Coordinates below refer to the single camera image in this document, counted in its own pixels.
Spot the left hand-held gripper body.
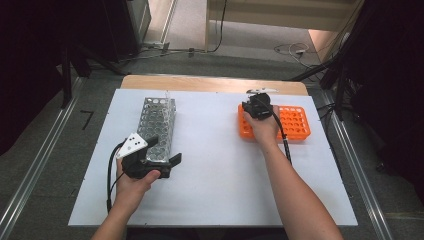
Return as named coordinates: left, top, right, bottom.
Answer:
left=115, top=133, right=173, bottom=179

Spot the orange test tube rack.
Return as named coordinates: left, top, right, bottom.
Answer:
left=237, top=103, right=312, bottom=142

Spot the right hand-held gripper black cable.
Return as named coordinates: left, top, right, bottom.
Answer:
left=263, top=98, right=294, bottom=166

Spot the black hanging cable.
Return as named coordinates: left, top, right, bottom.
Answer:
left=191, top=0, right=228, bottom=54

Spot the person's right hand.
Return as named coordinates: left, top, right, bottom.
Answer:
left=243, top=105, right=281, bottom=148

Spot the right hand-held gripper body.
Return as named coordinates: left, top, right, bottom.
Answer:
left=242, top=87, right=279, bottom=121

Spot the hand-held gripper black cable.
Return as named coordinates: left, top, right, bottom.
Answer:
left=106, top=142, right=126, bottom=213
left=263, top=98, right=294, bottom=166

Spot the left hand-held gripper black cable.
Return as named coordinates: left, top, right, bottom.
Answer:
left=106, top=142, right=126, bottom=213

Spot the metal floor rail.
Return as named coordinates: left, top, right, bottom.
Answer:
left=318, top=88, right=396, bottom=240
left=0, top=77, right=84, bottom=234

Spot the black metal stand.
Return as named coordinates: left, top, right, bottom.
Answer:
left=61, top=41, right=128, bottom=109
left=289, top=49, right=354, bottom=121

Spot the beige wooden furniture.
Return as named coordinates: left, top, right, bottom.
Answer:
left=205, top=0, right=365, bottom=63

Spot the grey cabinet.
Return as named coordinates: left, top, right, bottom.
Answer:
left=125, top=0, right=152, bottom=44

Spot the metal test tube rack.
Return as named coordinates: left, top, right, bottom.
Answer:
left=137, top=97, right=177, bottom=164

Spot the white floor cable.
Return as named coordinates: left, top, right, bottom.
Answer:
left=273, top=42, right=311, bottom=63

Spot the person's left hand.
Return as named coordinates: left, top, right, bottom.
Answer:
left=114, top=159, right=162, bottom=209

